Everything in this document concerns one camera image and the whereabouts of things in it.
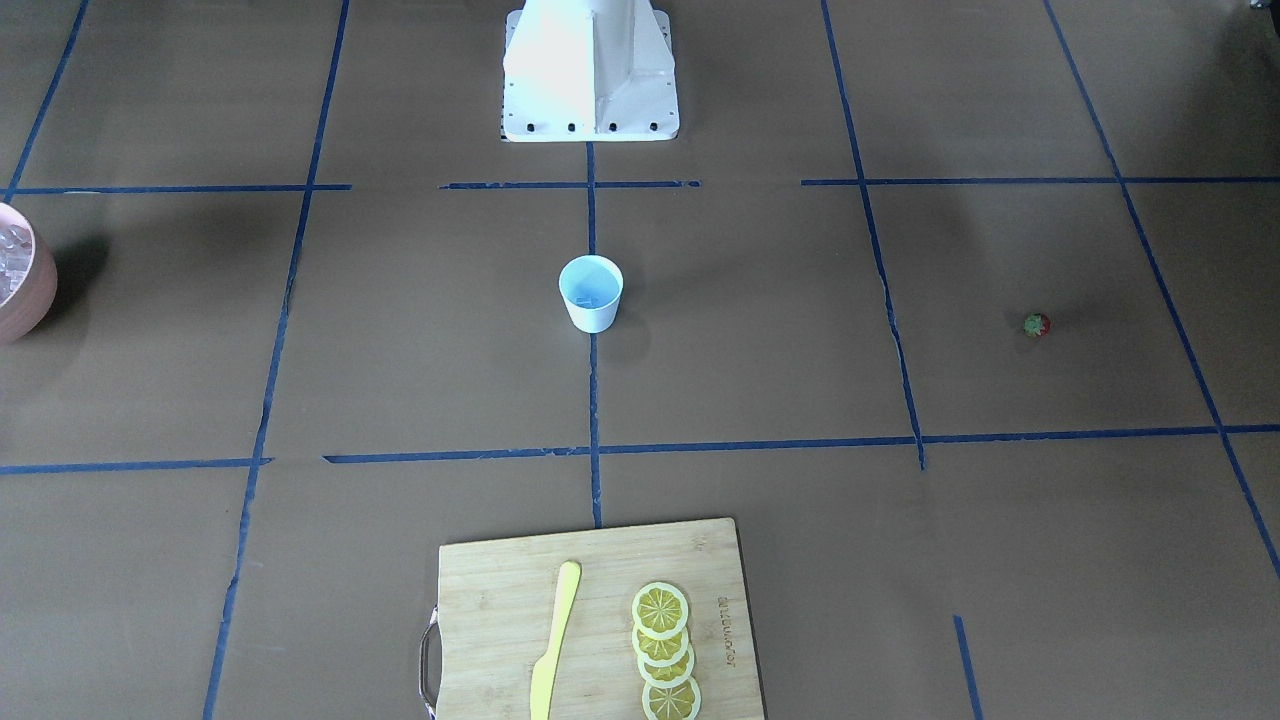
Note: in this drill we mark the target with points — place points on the bamboo cutting board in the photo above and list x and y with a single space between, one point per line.
495 603

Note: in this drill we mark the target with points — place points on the light blue plastic cup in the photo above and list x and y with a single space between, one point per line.
591 288

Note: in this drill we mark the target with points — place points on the red strawberry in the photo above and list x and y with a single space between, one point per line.
1036 325

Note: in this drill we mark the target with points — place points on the yellow plastic knife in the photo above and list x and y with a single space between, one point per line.
544 671

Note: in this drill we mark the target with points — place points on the lemon slice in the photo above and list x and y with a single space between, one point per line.
660 652
679 702
667 676
660 610

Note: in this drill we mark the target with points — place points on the pink ice bowl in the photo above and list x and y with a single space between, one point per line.
29 278

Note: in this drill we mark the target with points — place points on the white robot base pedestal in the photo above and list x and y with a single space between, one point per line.
589 71

